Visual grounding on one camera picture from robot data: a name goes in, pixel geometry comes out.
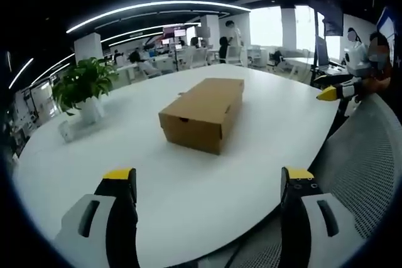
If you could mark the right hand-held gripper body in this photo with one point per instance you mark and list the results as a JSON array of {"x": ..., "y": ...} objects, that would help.
[{"x": 358, "y": 57}]

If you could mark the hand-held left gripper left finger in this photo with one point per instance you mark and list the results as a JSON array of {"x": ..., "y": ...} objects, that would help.
[{"x": 94, "y": 217}]

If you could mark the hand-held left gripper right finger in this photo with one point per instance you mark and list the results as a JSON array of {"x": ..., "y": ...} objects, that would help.
[{"x": 314, "y": 217}]

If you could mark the brown cardboard shoe box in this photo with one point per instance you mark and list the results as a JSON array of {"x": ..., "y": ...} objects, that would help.
[{"x": 201, "y": 108}]

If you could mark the black computer monitor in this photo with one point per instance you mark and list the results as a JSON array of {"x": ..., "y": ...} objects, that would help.
[{"x": 322, "y": 51}]

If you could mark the grey mesh office chair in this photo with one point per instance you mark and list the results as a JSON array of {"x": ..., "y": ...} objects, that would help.
[{"x": 361, "y": 155}]

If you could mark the small white card holder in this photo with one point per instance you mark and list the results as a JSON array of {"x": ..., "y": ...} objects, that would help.
[{"x": 66, "y": 130}]

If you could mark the white office chair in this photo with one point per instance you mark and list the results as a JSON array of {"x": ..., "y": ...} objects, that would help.
[{"x": 236, "y": 55}]

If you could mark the green potted plant white pot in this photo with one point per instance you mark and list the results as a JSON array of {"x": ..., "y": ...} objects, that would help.
[{"x": 84, "y": 84}]

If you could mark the black tripod stand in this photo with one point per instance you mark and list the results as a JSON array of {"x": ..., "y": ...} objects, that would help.
[{"x": 177, "y": 57}]

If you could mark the short curved ceiling light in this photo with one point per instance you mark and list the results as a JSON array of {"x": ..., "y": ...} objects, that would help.
[{"x": 147, "y": 31}]

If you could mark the long curved ceiling light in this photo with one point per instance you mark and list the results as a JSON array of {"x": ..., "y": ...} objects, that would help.
[{"x": 150, "y": 9}]

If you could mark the blue white wall screen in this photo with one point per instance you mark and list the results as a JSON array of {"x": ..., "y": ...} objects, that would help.
[{"x": 387, "y": 24}]

